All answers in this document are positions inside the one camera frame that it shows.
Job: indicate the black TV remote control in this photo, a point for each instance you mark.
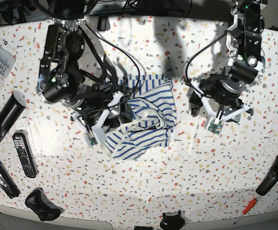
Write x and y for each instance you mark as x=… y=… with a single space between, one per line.
x=24 y=153

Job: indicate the black handheld grip device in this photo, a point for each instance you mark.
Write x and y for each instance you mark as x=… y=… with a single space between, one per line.
x=270 y=180

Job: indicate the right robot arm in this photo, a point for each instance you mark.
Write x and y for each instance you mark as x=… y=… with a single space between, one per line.
x=72 y=72

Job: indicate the red handled screwdriver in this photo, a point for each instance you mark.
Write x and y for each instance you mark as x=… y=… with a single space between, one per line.
x=250 y=205

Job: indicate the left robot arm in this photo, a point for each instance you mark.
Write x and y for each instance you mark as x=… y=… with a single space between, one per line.
x=243 y=37

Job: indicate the blue white striped t-shirt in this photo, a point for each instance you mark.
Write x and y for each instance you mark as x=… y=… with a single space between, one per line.
x=153 y=120

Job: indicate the long black bar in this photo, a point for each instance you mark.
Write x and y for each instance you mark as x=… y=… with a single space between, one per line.
x=7 y=184

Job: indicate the black cylindrical tube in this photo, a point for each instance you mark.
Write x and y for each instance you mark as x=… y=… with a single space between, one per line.
x=11 y=111

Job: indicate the black game controller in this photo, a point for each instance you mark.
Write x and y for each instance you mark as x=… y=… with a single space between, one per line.
x=35 y=202

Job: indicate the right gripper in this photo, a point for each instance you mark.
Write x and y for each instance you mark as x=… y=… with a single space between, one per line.
x=114 y=111

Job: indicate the grey table clamp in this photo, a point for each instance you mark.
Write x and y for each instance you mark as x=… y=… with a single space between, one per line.
x=103 y=23

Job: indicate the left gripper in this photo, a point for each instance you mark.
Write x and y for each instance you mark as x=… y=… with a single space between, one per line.
x=219 y=96

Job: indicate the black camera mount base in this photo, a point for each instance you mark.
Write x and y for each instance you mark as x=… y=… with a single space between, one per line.
x=172 y=221

